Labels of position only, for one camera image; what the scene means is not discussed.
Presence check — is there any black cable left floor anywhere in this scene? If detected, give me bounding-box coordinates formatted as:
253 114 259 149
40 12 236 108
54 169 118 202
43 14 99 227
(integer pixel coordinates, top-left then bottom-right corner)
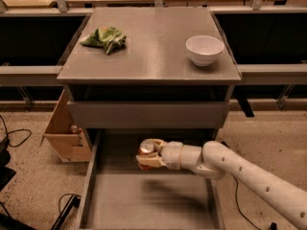
0 113 33 149

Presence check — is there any closed grey top drawer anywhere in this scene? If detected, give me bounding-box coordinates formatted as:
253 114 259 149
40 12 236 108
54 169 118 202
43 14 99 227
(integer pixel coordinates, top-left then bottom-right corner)
67 101 229 129

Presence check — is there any grey drawer cabinet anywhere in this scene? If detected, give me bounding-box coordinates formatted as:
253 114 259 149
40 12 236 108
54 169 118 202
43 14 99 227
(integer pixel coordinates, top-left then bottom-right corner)
58 7 241 143

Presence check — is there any black power adapter with cable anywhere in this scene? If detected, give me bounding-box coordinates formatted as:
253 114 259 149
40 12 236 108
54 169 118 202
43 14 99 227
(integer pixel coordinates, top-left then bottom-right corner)
218 174 281 230

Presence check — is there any black stand with cable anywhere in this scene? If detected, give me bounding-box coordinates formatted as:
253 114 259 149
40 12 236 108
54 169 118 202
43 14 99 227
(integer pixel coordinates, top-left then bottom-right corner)
51 193 82 230

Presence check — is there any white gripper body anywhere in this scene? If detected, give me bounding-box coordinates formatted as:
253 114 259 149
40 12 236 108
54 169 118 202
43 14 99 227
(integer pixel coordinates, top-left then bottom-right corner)
160 141 183 170

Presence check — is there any green chip bag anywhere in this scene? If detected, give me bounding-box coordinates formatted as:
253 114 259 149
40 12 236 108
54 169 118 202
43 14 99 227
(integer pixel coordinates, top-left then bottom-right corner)
80 26 126 55

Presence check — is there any white bowl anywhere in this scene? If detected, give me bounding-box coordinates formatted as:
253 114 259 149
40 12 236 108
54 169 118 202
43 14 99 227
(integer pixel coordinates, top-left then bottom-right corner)
185 35 224 66

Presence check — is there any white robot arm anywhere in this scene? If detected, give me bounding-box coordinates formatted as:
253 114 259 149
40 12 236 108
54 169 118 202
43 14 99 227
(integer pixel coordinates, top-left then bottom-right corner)
136 139 307 230

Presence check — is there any cardboard box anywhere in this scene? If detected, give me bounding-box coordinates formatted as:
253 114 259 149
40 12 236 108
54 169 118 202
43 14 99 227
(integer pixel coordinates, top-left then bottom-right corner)
43 91 91 162

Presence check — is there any red coke can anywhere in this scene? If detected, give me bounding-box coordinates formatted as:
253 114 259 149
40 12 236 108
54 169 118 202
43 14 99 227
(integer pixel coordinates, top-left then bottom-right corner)
138 140 155 155

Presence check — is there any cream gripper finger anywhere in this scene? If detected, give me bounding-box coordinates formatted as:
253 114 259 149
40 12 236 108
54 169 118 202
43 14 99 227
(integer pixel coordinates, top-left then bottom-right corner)
153 139 166 152
136 152 165 169

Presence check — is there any open grey middle drawer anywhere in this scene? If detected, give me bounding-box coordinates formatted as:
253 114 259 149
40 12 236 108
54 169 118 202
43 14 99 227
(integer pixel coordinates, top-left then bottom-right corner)
76 130 225 230

